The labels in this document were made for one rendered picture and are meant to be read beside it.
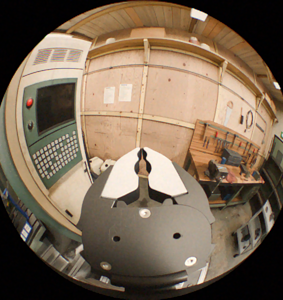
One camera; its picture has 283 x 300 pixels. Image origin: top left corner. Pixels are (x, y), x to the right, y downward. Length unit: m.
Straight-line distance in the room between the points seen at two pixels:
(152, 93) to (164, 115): 0.39
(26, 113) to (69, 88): 0.36
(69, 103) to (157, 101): 1.20
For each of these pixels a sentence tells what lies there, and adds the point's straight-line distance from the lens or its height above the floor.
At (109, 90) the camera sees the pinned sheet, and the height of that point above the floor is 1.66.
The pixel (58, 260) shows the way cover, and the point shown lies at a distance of 1.09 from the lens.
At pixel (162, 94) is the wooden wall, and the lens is 1.55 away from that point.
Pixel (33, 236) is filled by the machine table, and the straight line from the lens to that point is 1.05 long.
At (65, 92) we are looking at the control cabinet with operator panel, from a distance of 0.75.
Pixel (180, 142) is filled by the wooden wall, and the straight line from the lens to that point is 1.69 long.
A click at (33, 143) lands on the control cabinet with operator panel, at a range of 0.67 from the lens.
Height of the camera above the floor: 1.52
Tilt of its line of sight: 29 degrees down
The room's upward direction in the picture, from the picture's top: 7 degrees clockwise
